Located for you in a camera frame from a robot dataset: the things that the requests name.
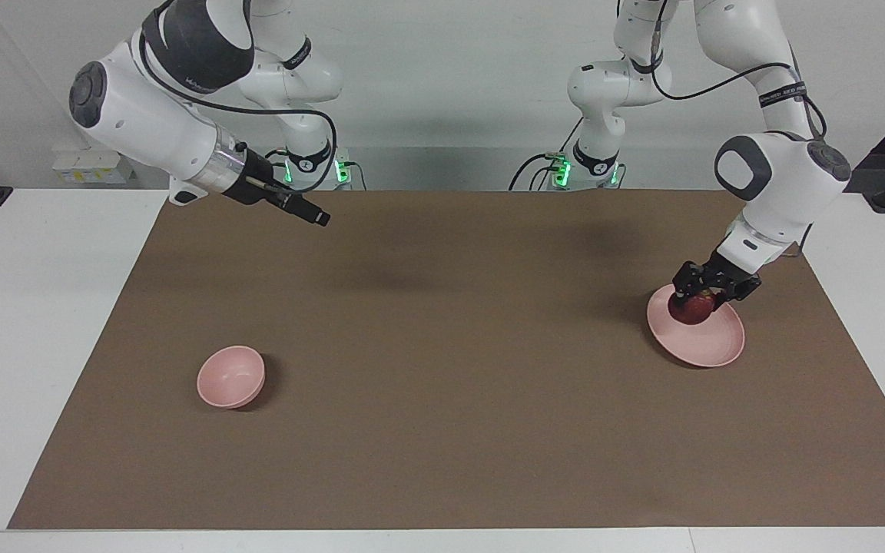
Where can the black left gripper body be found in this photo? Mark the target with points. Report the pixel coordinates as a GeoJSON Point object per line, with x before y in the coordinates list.
{"type": "Point", "coordinates": [727, 273]}

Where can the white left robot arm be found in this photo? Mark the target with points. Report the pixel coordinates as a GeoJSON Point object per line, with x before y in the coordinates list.
{"type": "Point", "coordinates": [773, 173]}

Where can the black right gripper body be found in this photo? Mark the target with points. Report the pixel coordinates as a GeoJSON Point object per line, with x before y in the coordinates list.
{"type": "Point", "coordinates": [262, 186]}

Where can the pink bowl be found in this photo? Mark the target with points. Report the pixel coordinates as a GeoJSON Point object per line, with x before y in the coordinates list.
{"type": "Point", "coordinates": [229, 376]}

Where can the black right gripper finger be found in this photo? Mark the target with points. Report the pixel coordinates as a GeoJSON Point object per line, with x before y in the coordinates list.
{"type": "Point", "coordinates": [310, 213]}

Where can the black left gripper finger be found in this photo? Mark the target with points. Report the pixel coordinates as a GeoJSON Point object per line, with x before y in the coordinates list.
{"type": "Point", "coordinates": [688, 278]}
{"type": "Point", "coordinates": [738, 296]}

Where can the brown table mat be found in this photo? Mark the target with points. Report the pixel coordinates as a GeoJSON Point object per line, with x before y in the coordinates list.
{"type": "Point", "coordinates": [442, 399]}

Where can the dark red apple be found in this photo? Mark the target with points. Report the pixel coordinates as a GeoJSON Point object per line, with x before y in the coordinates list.
{"type": "Point", "coordinates": [692, 311]}

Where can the white socket box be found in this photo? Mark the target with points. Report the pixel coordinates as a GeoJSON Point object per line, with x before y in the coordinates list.
{"type": "Point", "coordinates": [93, 167]}

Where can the pink plate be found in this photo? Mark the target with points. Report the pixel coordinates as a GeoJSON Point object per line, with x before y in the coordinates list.
{"type": "Point", "coordinates": [707, 342]}

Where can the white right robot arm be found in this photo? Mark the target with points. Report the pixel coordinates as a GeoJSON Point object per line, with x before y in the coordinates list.
{"type": "Point", "coordinates": [150, 115]}

